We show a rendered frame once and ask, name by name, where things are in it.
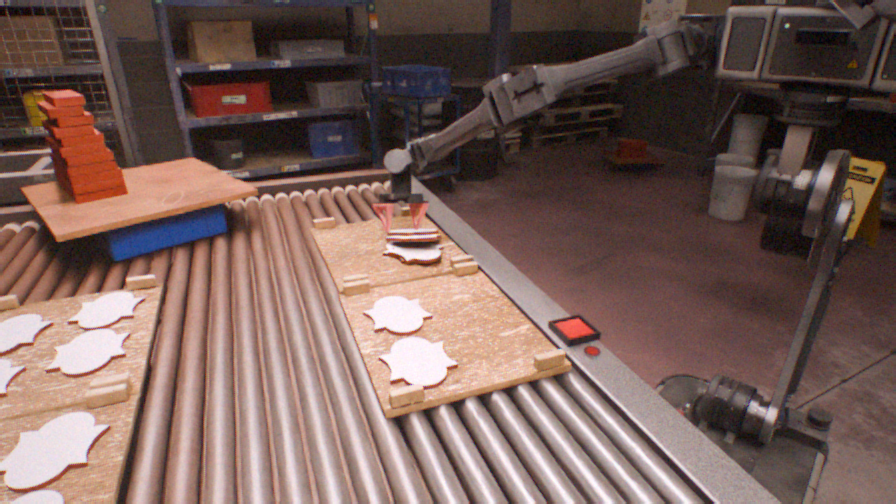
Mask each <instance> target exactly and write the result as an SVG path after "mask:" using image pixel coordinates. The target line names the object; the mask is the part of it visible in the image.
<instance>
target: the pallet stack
mask: <svg viewBox="0 0 896 504"><path fill-rule="evenodd" d="M572 63H575V62H560V63H547V64H544V67H546V66H549V67H559V66H565V65H569V64H572ZM535 65H539V64H534V65H521V66H509V73H511V75H512V78H513V77H515V73H519V74H520V73H522V72H524V71H526V70H527V69H529V68H531V67H533V66H535ZM616 78H617V77H616ZM616 78H612V79H609V80H606V81H603V82H600V83H605V84H604V90H600V89H599V85H600V83H597V84H594V85H591V86H588V87H584V88H581V89H578V90H575V91H572V92H569V93H566V94H563V95H560V96H559V97H558V98H556V102H555V103H553V104H551V105H549V106H547V107H546V108H544V109H542V110H540V111H538V112H536V113H535V114H533V115H531V116H529V117H527V119H528V122H529V125H528V126H526V127H524V128H522V129H520V130H518V131H520V132H521V133H522V135H520V136H518V137H516V138H519V139H520V143H527V142H530V143H529V145H530V146H529V147H528V148H531V149H537V148H545V147H553V146H560V145H566V144H572V143H579V142H586V141H592V140H598V139H603V138H606V137H607V130H606V129H608V127H606V124H607V119H610V118H618V117H621V116H622V115H621V114H622V108H623V105H618V104H612V98H613V92H617V85H616V84H618V80H616ZM594 95H600V99H599V100H600V101H598V100H593V99H594ZM600 109H608V113H606V112H601V111H597V110H600ZM588 121H594V123H592V124H590V123H589V122H588ZM596 130H597V131H596ZM589 131H596V132H595V134H594V135H595V137H589V138H582V139H577V135H582V134H588V133H589ZM561 137H563V140H562V142H556V143H549V144H543V140H547V139H554V138H561Z"/></svg>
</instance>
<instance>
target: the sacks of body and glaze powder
mask: <svg viewBox="0 0 896 504"><path fill-rule="evenodd" d="M394 104H395V105H397V106H395V107H394V108H392V109H391V110H390V111H391V113H393V114H394V115H396V116H398V117H400V118H398V119H396V120H395V121H394V122H393V124H394V125H396V126H397V127H399V128H397V129H396V130H395V131H394V132H393V135H394V136H395V137H394V149H396V148H395V147H401V146H405V123H404V106H403V105H400V104H396V103H394ZM441 112H442V108H441V102H436V103H428V104H422V129H423V137H427V136H430V135H433V134H437V133H439V132H441V131H442V116H441V115H440V114H441ZM409 127H410V142H412V141H415V140H418V139H419V134H418V105H411V106H409ZM520 135H522V133H521V132H520V131H516V132H514V133H513V134H509V135H506V139H505V143H507V144H506V149H505V154H507V153H513V152H519V150H520V149H519V148H520V139H519V138H516V137H518V136H520Z"/></svg>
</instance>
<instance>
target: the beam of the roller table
mask: <svg viewBox="0 0 896 504"><path fill-rule="evenodd" d="M411 188H412V194H416V193H423V201H429V206H428V208H427V210H426V212H425V214H424V215H425V216H426V217H427V218H428V219H429V220H430V221H431V222H432V223H433V224H435V225H436V226H437V227H438V228H439V229H440V230H441V231H442V232H443V233H444V234H445V235H446V236H447V237H448V238H449V239H450V240H451V241H452V242H454V243H455V244H456V245H457V246H458V247H459V248H460V249H461V250H462V251H463V252H464V253H465V254H466V255H470V254H471V255H472V256H473V257H474V259H473V261H476V263H477V264H478V270H480V271H481V272H482V273H483V274H484V275H485V276H486V277H487V278H488V279H489V280H490V281H491V282H492V283H493V284H494V285H495V286H496V287H497V288H498V289H499V290H500V291H501V292H502V293H503V294H504V295H505V296H506V297H507V298H508V300H509V301H510V302H511V303H512V304H513V305H514V306H515V307H516V308H517V309H518V310H519V311H520V312H521V313H522V314H523V315H524V316H525V317H526V318H527V319H528V320H529V321H530V322H531V323H532V324H533V325H534V326H535V327H536V328H537V329H538V330H539V331H540V332H541V333H542V334H543V336H544V337H545V338H546V339H547V340H548V341H549V342H550V343H551V344H552V345H553V346H554V347H555V348H556V349H557V350H558V349H563V350H564V352H565V358H566V359H567V360H568V361H569V362H570V363H571V366H572V367H573V368H574V369H575V370H576V371H577V372H578V374H579V375H580V376H581V377H582V378H583V379H584V380H585V381H586V382H587V383H588V384H589V385H590V386H591V387H592V388H593V389H594V390H595V391H596V392H597V393H598V394H599V395H600V396H601V397H602V398H603V399H604V400H605V401H606V402H607V403H608V404H609V405H610V406H611V407H612V408H613V410H614V411H615V412H616V413H617V414H618V415H619V416H620V417H621V418H622V419H623V420H624V421H625V422H626V423H627V424H628V425H629V426H630V427H631V428H632V429H633V430H634V431H635V432H636V433H637V434H638V435H639V436H640V437H641V438H642V439H643V440H644V441H645V442H646V443H647V445H648V446H649V447H650V448H651V449H652V450H653V451H654V452H655V453H656V454H657V455H658V456H659V457H660V458H661V459H662V460H663V461H664V462H665V463H666V464H667V465H668V466H669V467H670V468H671V469H672V470H673V471H674V472H675V473H676V474H677V475H678V476H679V477H680V478H681V479H682V481H683V482H684V483H685V484H686V485H687V486H688V487H689V488H690V489H691V490H692V491H693V492H694V493H695V494H696V495H697V496H698V497H699V498H700V499H701V500H702V501H703V502H704V503H705V504H782V503H781V502H779V501H778V500H777V499H776V498H775V497H774V496H773V495H772V494H770V493H769V492H768V491H767V490H766V489H765V488H764V487H763V486H761V485H760V484H759V483H758V482H757V481H756V480H755V479H754V478H752V477H751V476H750V475H749V474H748V473H747V472H746V471H745V470H743V469H742V468H741V467H740V466H739V465H738V464H737V463H735V462H734V461H733V460H732V459H731V458H730V457H729V456H728V455H726V454H725V453H724V452H723V451H722V450H721V449H720V448H719V447H717V446H716V445H715V444H714V443H713V442H712V441H711V440H710V439H708V438H707V437H706V436H705V435H704V434H703V433H702V432H701V431H699V430H698V429H697V428H696V427H695V426H694V425H693V424H692V423H690V422H689V421H688V420H687V419H686V418H685V417H684V416H683V415H681V414H680V413H679V412H678V411H677V410H676V409H675V408H674V407H672V406H671V405H670V404H669V403H668V402H667V401H666V400H664V399H663V398H662V397H661V396H660V395H659V394H658V393H657V392H655V391H654V390H653V389H652V388H651V387H650V386H649V385H648V384H646V383H645V382H644V381H643V380H642V379H641V378H640V377H639V376H637V375H636V374H635V373H634V372H633V371H632V370H631V369H630V368H628V367H627V366H626V365H625V364H624V363H623V362H622V361H621V360H619V359H618V358H617V357H616V356H615V355H614V354H613V353H612V352H610V351H609V350H608V349H607V348H606V347H605V346H604V345H602V344H601V343H600V342H599V341H598V340H595V341H591V342H587V343H583V344H579V345H575V346H570V347H567V346H566V345H565V344H564V343H563V342H562V341H561V340H560V339H559V338H558V337H557V336H556V335H555V334H554V333H553V332H552V331H551V330H550V329H549V328H548V323H549V321H551V320H555V319H560V318H564V317H569V316H570V315H569V314H568V313H566V312H565V311H564V310H563V309H562V308H561V307H560V306H559V305H557V304H556V303H555V302H554V301H553V300H552V299H551V298H550V297H548V296H547V295H546V294H545V293H544V292H543V291H542V290H541V289H539V288H538V287H537V286H536V285H535V284H534V283H533V282H531V281H530V280H529V279H528V278H527V277H526V276H525V275H524V274H522V273H521V272H520V271H519V270H518V269H517V268H516V267H515V266H513V265H512V264H511V263H510V262H509V261H508V260H507V259H506V258H504V257H503V256H502V255H501V254H500V253H499V252H498V251H497V250H495V249H494V248H493V247H492V246H491V245H490V244H489V243H488V242H486V241H485V240H484V239H483V238H482V237H481V236H480V235H479V234H477V233H476V232H475V231H474V230H473V229H472V228H471V227H469V226H468V225H467V224H466V223H465V222H464V221H463V220H462V219H460V218H459V217H458V216H457V215H456V214H455V213H454V212H453V211H451V210H450V209H449V208H448V207H447V206H446V205H445V204H444V203H442V202H441V201H440V200H439V199H438V198H437V197H436V196H435V195H433V194H432V193H431V192H430V191H429V190H428V189H427V188H426V187H424V186H423V185H422V184H421V183H420V182H419V181H418V180H417V179H415V178H414V177H413V176H412V175H411ZM587 346H594V347H597V348H598V349H600V351H601V353H600V354H599V355H597V356H591V355H588V354H586V353H585V352H584V348H585V347H587Z"/></svg>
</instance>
